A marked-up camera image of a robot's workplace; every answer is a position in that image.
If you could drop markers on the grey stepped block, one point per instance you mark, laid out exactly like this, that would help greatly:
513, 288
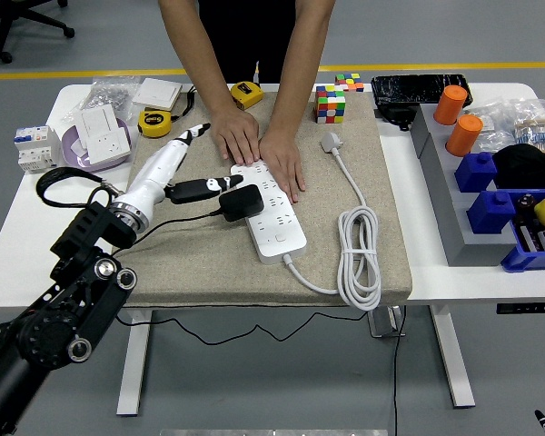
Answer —
454, 218

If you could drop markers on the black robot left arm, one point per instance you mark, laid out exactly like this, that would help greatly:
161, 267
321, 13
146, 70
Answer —
63, 313

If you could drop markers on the black power adapter plug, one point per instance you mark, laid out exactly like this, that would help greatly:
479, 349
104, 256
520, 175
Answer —
240, 202

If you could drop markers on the white power strip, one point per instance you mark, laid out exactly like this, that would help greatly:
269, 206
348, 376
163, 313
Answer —
279, 227

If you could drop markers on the black glossy tray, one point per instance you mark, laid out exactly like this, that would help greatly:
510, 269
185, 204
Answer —
413, 88

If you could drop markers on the small dark round cap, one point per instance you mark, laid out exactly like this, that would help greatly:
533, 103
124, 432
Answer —
525, 203

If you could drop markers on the person's right hand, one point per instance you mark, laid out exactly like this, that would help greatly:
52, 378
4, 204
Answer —
236, 134

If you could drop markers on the clear bag of resistors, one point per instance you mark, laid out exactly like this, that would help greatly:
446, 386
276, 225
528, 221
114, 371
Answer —
533, 127

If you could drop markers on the metal bracket under table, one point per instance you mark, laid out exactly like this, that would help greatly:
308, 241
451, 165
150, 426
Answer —
383, 322

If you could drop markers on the clear plastic bag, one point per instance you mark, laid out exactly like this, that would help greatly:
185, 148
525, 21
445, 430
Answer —
492, 120

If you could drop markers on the black cloth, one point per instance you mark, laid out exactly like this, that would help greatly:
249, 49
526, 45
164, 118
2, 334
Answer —
527, 165

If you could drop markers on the person's left hand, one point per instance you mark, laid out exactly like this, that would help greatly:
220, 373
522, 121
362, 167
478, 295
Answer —
285, 159

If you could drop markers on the clear bag of screws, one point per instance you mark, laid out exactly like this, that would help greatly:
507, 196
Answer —
109, 93

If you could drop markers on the white wall switch panel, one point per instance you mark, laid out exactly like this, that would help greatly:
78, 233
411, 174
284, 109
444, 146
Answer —
97, 120

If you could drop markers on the blue block with knob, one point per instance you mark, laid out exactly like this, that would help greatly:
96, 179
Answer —
490, 215
474, 172

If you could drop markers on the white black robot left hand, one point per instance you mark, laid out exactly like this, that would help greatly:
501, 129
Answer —
159, 170

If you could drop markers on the black office chair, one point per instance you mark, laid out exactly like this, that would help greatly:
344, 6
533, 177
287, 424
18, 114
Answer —
1, 36

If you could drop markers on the round yellow tape measure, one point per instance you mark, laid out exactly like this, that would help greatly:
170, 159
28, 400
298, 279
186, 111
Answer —
154, 123

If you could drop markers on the white circuit breaker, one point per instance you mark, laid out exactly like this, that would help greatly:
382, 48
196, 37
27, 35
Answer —
36, 147

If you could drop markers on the large colourful puzzle cube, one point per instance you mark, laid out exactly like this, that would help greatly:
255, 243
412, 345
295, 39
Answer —
329, 104

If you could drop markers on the blue plastic bin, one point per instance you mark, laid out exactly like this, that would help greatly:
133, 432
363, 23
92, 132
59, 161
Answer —
531, 261

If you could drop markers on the purple bowl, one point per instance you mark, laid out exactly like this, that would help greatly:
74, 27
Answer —
75, 159

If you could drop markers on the orange cylinder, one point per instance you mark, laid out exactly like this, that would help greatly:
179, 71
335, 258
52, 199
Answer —
449, 104
464, 136

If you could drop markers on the black table control panel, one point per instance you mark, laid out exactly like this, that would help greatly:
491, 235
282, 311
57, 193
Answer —
529, 308

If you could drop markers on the white flat switch box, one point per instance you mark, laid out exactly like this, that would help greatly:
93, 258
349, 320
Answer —
156, 93

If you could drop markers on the white wall socket panel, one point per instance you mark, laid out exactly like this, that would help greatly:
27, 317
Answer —
111, 145

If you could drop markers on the small colourful puzzle cube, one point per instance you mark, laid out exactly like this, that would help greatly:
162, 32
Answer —
349, 82

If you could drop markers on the square yellow tape measure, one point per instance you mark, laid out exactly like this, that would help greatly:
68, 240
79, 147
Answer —
250, 93

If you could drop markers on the person's right forearm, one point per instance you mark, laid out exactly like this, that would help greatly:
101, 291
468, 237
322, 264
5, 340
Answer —
200, 50

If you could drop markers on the person's left forearm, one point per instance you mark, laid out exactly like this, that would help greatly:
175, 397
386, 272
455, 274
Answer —
300, 68

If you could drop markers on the beige fabric mat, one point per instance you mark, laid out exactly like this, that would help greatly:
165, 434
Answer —
386, 227

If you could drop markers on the small black device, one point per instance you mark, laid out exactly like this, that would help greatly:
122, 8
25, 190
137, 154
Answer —
395, 115

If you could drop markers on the white table leg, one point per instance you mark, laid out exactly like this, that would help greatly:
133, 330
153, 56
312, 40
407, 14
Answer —
458, 386
129, 399

